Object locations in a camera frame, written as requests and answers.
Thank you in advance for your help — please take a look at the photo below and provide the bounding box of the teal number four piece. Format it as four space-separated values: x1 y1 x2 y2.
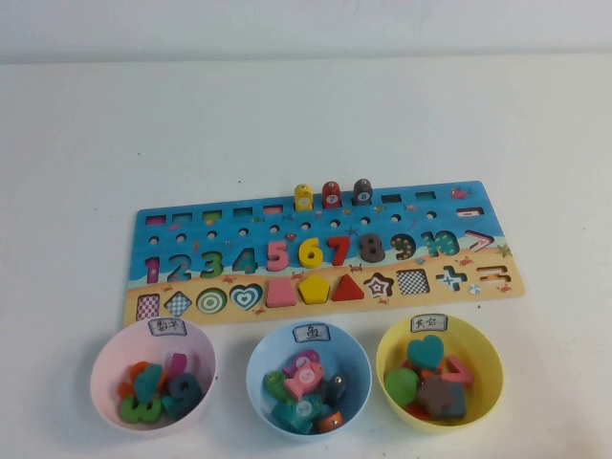
132 363 166 403

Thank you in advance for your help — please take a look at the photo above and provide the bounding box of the yellow number six piece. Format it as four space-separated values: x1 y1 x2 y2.
297 236 325 270

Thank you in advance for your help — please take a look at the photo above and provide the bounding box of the red number seven piece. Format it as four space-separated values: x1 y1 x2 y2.
326 235 353 267

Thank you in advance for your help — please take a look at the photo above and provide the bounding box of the pink number five piece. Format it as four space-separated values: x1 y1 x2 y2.
266 238 291 273

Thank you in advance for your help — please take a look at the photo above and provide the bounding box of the yellow pentagon piece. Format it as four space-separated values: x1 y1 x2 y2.
297 274 333 306

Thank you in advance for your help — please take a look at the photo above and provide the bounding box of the brown number eight piece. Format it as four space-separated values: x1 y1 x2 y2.
359 232 387 264

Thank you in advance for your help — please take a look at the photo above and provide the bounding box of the pink trapezoid piece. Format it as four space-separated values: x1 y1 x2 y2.
265 278 298 309

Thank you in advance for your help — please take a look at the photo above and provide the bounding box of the red triangle piece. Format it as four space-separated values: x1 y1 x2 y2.
330 273 366 302

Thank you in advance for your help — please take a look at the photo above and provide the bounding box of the paper label on blue bowl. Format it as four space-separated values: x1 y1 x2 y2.
292 323 331 343

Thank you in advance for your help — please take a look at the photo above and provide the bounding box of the purple fish piece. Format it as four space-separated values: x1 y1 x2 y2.
282 349 320 377

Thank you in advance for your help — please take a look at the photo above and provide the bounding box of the blue plastic bowl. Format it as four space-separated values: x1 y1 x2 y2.
245 320 373 437

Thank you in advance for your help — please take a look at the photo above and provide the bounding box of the colourful wooden puzzle board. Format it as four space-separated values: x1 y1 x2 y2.
122 180 526 329

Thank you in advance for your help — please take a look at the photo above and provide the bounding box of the pink fish piece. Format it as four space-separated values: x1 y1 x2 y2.
282 361 325 402

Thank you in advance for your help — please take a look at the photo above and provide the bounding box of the paper label on yellow bowl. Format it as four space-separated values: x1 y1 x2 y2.
409 314 448 332

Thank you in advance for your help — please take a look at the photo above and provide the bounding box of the green fish piece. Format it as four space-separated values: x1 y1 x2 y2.
264 371 292 402

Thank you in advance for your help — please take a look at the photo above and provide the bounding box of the dark teal fish piece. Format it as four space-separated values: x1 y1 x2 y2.
318 373 348 407

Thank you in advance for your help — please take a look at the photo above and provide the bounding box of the paper label on pink bowl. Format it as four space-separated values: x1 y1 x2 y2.
147 317 186 338

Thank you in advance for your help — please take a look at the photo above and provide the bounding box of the teal heart piece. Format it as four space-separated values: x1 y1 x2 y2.
405 334 446 373

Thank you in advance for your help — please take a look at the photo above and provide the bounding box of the green circle piece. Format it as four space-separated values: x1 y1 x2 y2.
383 367 422 408

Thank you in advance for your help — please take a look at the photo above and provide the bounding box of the magenta number one piece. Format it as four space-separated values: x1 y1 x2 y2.
165 352 187 383

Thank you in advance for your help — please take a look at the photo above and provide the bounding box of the orange fish piece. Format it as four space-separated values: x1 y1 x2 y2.
315 409 344 434

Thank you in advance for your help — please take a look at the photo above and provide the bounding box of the dark teal number nine piece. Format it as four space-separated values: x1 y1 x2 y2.
161 372 204 422

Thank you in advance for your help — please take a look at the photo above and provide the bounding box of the brown star piece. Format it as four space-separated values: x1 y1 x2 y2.
416 375 455 417

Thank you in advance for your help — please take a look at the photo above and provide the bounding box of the pink greater-than sign piece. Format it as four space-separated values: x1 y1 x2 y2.
442 354 476 387

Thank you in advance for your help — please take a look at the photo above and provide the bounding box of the yellow plastic bowl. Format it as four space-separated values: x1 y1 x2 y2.
375 314 505 435

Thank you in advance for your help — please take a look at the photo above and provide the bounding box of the pink plastic bowl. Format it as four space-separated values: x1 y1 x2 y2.
89 317 217 432

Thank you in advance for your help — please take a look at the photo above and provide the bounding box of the grey-blue square piece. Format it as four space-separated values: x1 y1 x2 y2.
437 382 468 421

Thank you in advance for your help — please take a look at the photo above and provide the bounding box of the orange number two piece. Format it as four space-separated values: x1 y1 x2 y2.
118 361 168 401

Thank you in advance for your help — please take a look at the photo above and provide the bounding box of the green number three piece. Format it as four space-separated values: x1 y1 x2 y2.
119 396 164 426

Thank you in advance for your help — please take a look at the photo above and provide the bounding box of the yellow fish peg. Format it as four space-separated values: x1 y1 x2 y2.
293 183 315 212

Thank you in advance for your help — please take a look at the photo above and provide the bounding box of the red fish peg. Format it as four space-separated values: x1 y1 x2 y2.
321 180 342 209

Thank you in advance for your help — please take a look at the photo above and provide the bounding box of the brown fish peg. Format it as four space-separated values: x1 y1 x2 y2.
352 178 374 208

